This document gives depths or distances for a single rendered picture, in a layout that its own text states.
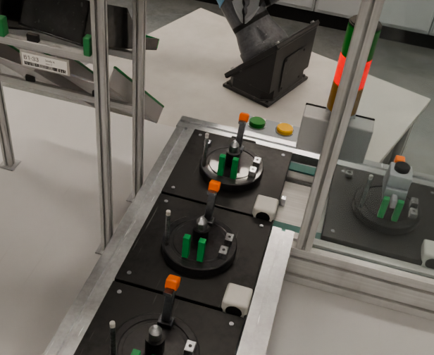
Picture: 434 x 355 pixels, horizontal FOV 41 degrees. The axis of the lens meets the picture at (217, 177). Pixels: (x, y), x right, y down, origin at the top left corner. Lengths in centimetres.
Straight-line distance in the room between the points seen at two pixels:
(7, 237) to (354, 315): 73
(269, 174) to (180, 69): 66
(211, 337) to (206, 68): 107
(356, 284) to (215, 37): 113
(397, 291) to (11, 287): 75
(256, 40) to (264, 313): 90
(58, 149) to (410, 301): 89
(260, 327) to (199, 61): 108
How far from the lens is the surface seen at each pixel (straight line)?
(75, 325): 101
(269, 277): 109
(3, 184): 142
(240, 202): 120
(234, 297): 100
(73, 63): 124
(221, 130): 141
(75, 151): 149
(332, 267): 117
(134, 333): 95
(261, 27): 171
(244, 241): 112
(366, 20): 88
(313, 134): 101
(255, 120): 144
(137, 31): 111
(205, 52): 195
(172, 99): 169
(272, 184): 126
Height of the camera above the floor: 177
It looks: 40 degrees down
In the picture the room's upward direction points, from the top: 7 degrees clockwise
